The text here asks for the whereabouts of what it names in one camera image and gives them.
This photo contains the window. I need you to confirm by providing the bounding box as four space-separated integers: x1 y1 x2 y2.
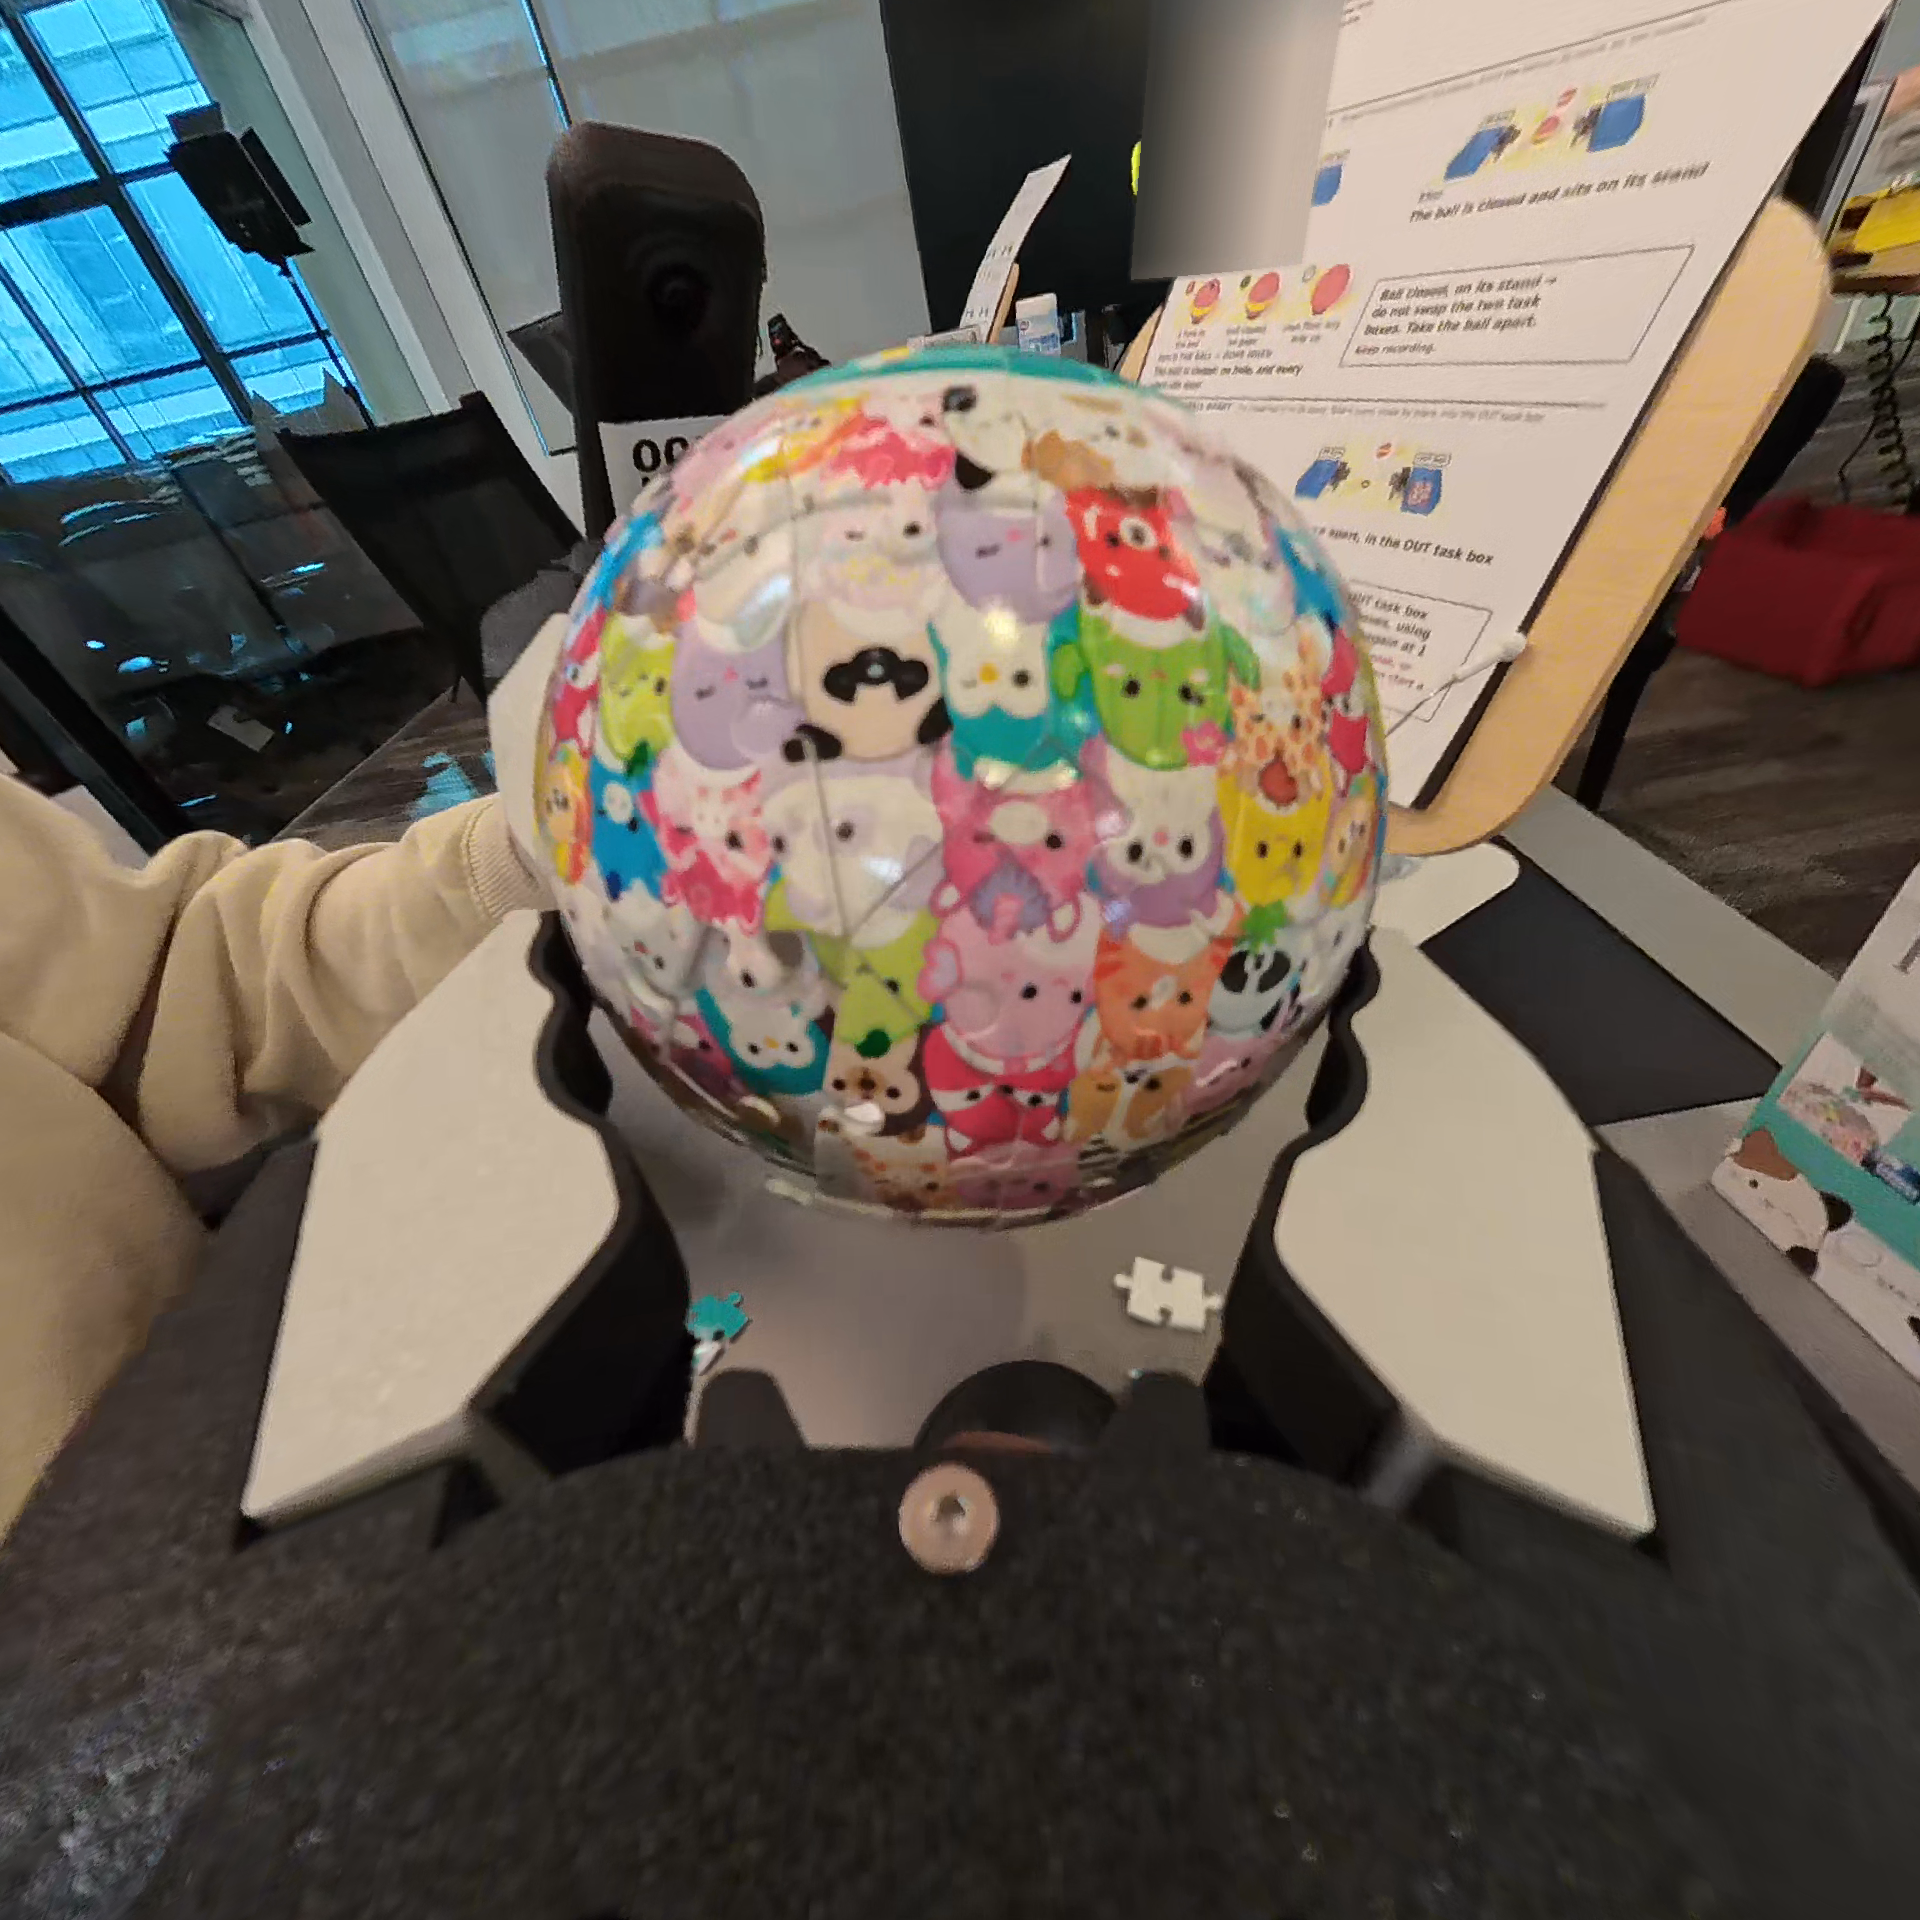
0 0 377 491

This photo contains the colourful puzzle ball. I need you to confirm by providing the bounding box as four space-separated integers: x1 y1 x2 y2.
533 343 1396 1235

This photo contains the black studio light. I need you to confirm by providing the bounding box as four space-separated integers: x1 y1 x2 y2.
163 101 318 275

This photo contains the white sign card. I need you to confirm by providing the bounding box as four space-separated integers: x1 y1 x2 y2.
960 151 1076 343

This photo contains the person's left forearm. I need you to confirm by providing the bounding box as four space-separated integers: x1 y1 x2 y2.
0 775 561 1188

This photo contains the red seat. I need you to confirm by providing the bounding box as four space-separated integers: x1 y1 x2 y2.
1673 495 1920 696

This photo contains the dark screen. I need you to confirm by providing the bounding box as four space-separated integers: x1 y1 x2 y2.
877 0 1150 336

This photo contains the person's beige sweatshirt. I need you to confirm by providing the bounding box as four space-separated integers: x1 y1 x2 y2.
0 1036 212 1533

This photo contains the puzzle box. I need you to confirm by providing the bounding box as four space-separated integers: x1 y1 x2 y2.
1710 881 1920 1348

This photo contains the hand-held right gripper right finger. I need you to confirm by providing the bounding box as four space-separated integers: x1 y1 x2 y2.
1207 930 1656 1548

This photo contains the instruction sheet on stand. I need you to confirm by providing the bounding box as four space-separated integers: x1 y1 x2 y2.
1119 0 1899 938

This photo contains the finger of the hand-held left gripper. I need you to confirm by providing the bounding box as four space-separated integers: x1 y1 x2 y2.
485 648 567 911

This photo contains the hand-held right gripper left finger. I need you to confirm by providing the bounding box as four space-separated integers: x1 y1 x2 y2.
239 913 692 1533

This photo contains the printed instruction sheet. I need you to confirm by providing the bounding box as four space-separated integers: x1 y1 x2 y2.
1131 0 1894 805

